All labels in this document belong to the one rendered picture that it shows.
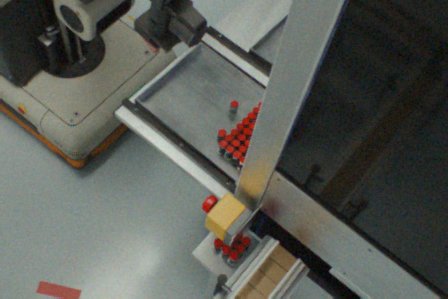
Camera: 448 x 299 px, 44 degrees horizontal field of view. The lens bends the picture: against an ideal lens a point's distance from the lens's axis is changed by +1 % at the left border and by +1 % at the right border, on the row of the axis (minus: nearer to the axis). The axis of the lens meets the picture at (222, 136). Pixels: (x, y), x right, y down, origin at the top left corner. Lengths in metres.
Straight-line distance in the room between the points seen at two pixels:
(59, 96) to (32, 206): 0.46
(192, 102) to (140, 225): 0.90
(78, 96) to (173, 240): 0.68
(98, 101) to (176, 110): 0.78
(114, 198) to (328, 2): 1.74
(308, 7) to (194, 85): 0.83
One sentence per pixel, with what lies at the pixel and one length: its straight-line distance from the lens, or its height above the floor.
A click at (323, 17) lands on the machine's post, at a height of 1.62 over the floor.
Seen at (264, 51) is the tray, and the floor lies 0.88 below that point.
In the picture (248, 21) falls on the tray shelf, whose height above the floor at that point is 0.88.
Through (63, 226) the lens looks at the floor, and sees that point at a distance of 2.29.
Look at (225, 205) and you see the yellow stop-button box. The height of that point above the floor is 1.03.
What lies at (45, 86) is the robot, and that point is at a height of 0.28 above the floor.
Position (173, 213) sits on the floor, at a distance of 2.27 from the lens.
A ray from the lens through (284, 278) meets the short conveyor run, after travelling 1.21.
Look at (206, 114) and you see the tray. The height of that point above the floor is 0.88.
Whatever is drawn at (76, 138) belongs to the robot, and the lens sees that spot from 2.13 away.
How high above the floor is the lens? 2.12
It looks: 60 degrees down
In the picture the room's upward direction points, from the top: 12 degrees clockwise
